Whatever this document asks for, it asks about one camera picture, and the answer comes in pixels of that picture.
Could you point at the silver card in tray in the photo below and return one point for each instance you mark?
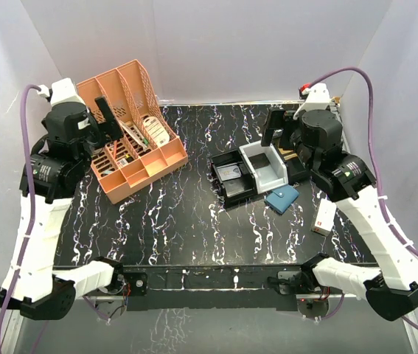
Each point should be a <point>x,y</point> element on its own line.
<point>229,172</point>

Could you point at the small white red box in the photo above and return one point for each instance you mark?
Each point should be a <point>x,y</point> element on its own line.
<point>323,220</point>

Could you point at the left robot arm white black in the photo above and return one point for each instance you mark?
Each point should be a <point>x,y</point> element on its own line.
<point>54,166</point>

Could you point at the white labelled blister pack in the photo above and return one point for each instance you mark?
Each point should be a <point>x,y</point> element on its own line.
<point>156,130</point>

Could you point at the white plastic bin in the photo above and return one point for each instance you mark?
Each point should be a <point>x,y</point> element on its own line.
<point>266,165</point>

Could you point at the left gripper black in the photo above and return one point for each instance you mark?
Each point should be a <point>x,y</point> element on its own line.
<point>98,130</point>

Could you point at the white paper packet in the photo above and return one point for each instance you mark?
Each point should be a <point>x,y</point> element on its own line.
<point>135,134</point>

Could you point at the blue leather card holder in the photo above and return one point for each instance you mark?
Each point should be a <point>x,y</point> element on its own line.
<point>281,198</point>

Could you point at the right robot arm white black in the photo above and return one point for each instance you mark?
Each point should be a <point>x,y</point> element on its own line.
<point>314,134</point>

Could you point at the orange plastic file organizer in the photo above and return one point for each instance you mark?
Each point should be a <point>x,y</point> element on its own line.
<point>149,148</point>

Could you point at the black tray left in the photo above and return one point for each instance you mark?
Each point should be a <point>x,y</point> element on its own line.
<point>235,181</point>

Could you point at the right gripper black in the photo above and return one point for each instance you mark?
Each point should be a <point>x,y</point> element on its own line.
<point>280,120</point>

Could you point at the black tray right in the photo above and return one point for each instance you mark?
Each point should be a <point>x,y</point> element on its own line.
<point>297,172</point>

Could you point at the black tray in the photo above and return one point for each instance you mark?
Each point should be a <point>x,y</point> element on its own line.
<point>235,181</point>
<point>297,172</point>

